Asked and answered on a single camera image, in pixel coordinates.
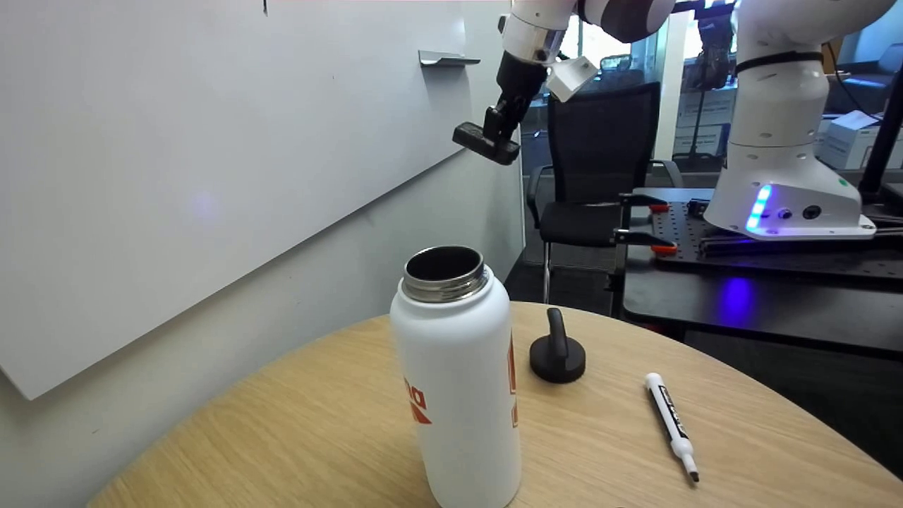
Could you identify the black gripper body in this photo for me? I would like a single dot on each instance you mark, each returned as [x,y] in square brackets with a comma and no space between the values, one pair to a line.
[519,85]

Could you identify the black whiteboard duster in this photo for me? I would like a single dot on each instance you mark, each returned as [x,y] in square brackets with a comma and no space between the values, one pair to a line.
[475,142]

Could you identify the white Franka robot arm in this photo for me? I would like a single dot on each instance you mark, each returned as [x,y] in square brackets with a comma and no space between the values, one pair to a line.
[779,122]

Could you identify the silver whiteboard tray holder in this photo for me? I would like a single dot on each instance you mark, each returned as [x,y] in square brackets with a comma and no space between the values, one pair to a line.
[446,57]

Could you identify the black office chair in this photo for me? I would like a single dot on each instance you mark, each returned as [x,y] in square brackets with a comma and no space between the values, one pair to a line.
[602,142]

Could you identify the black bottle cap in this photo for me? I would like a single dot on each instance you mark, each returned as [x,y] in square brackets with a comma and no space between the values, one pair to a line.
[557,356]

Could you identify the white metal water bottle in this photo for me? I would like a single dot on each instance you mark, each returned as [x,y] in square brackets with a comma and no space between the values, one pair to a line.
[460,376]

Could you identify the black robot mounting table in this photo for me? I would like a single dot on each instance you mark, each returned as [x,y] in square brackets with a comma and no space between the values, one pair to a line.
[752,284]

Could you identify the white whiteboard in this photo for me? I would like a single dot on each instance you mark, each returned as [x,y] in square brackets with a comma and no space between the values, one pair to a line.
[186,142]

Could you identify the round wooden table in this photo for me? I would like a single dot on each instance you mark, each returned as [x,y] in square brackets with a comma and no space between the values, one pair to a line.
[602,441]

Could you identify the white cardboard box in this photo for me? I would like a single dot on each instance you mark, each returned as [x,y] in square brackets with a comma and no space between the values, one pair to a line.
[848,142]

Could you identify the white marker pen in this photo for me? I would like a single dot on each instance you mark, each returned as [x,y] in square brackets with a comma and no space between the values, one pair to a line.
[669,424]

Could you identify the gray wrist camera box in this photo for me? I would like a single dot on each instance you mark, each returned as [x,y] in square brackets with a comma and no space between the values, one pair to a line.
[571,78]

